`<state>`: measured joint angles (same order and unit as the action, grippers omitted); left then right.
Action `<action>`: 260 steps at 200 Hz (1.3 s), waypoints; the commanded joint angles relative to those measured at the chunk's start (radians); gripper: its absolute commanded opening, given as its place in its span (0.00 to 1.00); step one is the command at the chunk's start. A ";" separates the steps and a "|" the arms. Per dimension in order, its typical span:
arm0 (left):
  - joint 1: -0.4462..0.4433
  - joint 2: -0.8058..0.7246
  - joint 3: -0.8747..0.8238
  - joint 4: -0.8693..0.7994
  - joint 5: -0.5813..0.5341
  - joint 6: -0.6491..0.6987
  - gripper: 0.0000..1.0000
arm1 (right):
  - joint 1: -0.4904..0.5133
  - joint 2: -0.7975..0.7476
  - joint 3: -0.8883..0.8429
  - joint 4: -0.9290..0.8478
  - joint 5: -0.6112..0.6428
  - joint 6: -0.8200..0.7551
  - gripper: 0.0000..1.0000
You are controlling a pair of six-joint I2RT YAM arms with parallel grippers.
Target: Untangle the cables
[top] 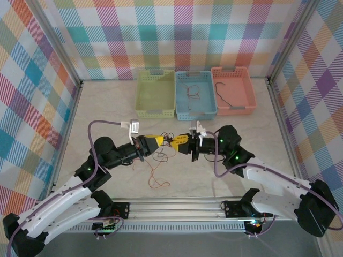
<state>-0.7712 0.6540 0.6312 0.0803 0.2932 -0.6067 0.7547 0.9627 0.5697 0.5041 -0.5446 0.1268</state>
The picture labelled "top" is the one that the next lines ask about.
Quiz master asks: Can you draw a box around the thin black cable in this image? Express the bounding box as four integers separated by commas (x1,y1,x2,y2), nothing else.
215,82,236,108
152,131,175,163

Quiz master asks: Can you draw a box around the thin orange cable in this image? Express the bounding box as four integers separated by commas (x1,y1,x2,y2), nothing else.
146,130,176,190
180,83,201,111

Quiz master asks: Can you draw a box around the light blue plastic basket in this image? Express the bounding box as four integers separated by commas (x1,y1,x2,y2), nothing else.
174,71,218,120

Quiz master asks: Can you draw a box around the light green plastic basket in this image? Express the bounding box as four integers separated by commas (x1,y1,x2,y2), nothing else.
136,70,176,119

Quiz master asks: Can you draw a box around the salmon pink plastic basket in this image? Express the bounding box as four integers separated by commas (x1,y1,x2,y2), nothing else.
211,66,258,116

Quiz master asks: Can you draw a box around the small controller board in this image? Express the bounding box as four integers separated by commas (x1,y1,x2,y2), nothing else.
92,218,121,234
245,218,266,235

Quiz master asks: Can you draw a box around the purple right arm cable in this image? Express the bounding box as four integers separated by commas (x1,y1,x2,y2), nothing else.
202,131,343,239

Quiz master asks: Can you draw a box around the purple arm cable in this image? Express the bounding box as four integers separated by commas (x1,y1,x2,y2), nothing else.
202,131,343,239
5,119,125,257

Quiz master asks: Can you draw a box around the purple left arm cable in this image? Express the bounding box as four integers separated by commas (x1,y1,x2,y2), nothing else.
5,119,125,257

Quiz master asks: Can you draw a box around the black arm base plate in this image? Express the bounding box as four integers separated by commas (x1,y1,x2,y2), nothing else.
111,202,131,220
223,200,273,218

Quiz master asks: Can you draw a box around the aluminium side rail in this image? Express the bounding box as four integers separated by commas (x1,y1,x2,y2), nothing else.
45,80,84,200
266,76,308,199

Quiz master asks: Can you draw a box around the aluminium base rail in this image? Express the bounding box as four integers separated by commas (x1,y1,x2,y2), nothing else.
55,198,324,224

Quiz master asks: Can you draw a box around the slotted grey cable duct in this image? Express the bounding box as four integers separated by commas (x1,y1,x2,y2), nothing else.
57,223,247,233

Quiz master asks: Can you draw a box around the aluminium corner post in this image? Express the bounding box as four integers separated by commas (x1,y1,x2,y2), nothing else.
31,0,84,88
266,0,319,82

